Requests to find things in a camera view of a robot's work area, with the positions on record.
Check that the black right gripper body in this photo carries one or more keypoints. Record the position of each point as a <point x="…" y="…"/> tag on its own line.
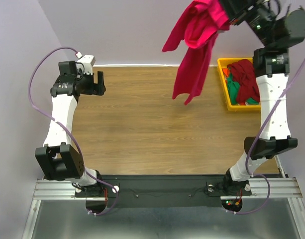
<point x="244" y="13"/>

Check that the yellow plastic bin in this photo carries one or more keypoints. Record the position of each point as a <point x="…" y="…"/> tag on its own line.
<point x="222" y="63"/>

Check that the green t shirt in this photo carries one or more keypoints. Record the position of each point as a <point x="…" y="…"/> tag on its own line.
<point x="233" y="88"/>

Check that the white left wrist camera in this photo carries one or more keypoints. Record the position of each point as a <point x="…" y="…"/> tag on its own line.
<point x="85" y="63"/>

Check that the aluminium front rail frame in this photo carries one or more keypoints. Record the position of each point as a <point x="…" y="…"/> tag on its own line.
<point x="274" y="210"/>

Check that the pink t shirt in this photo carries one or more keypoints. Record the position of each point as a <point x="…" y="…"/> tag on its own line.
<point x="198" y="26"/>

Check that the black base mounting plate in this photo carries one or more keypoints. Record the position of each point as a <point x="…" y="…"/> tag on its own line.
<point x="162" y="191"/>

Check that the orange t shirt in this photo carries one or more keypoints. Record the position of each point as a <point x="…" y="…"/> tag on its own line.
<point x="226" y="71"/>

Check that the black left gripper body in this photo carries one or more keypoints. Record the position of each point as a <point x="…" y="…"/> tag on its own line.
<point x="88" y="87"/>

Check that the aluminium right side rail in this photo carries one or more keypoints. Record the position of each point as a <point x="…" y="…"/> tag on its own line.
<point x="280" y="167"/>

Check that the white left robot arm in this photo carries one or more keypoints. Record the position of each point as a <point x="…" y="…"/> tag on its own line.
<point x="60" y="157"/>

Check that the dark red t shirt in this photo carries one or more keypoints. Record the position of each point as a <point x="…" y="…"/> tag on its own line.
<point x="243" y="73"/>

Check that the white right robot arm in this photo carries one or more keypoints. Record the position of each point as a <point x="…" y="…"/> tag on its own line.
<point x="271" y="67"/>

